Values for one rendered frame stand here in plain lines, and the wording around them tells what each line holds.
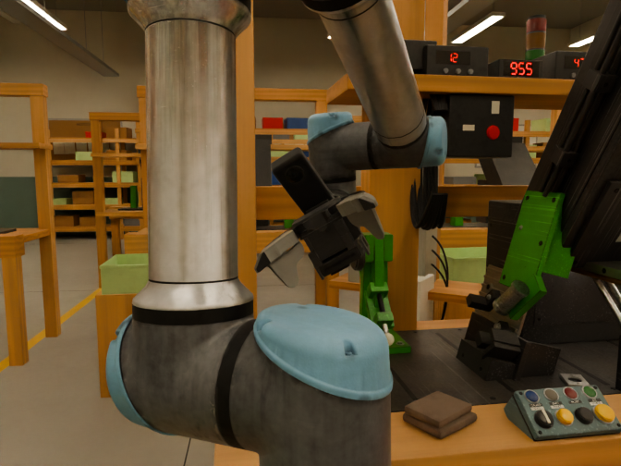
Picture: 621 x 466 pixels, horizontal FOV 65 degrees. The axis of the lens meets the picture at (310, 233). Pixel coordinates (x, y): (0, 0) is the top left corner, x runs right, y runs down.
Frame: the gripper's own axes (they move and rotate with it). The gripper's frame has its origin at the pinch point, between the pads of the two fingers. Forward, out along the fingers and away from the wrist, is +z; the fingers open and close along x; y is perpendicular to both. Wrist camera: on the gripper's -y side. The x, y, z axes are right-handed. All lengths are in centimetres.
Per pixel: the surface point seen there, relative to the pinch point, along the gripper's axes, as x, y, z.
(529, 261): -27, 33, -49
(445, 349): -2, 47, -59
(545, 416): -13, 45, -20
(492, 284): -19, 39, -61
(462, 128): -32, 5, -73
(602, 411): -21, 50, -23
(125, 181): 441, -164, -886
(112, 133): 413, -257, -894
